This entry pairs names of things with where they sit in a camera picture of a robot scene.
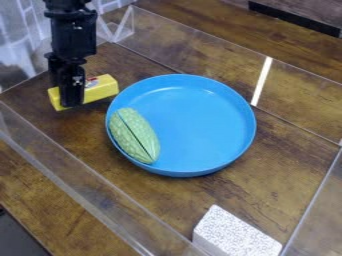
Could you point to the green bitter gourd toy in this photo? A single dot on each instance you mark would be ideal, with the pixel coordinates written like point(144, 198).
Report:
point(134, 135)

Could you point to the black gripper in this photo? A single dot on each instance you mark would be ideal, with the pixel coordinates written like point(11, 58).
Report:
point(74, 43)

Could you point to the clear acrylic corner bracket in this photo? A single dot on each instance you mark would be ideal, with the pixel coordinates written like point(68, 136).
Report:
point(115, 25)

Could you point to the clear acrylic front wall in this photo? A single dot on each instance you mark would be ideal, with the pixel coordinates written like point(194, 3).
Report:
point(139, 228)

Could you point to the blue round tray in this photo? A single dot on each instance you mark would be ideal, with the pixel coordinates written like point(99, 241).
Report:
point(202, 119)

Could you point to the white speckled foam block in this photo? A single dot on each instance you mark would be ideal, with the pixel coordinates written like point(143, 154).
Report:
point(223, 235)

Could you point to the yellow block with label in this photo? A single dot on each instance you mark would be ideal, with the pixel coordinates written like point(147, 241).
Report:
point(99, 88)

